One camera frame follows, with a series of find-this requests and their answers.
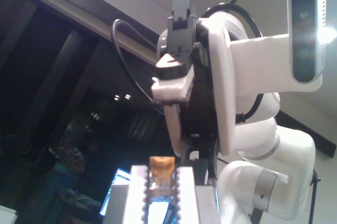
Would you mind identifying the yellow network cable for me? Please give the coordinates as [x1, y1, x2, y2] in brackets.
[147, 155, 176, 203]

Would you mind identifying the open laptop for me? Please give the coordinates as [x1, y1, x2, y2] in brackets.
[99, 167, 132, 217]

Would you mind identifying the potted flower arrangement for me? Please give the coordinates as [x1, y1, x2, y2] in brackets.
[54, 113, 102, 182]

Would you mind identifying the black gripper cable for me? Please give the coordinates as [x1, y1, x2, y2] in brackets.
[110, 18, 161, 105]

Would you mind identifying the camera bar with white bracket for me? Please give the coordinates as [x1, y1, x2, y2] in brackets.
[231, 0, 328, 95]

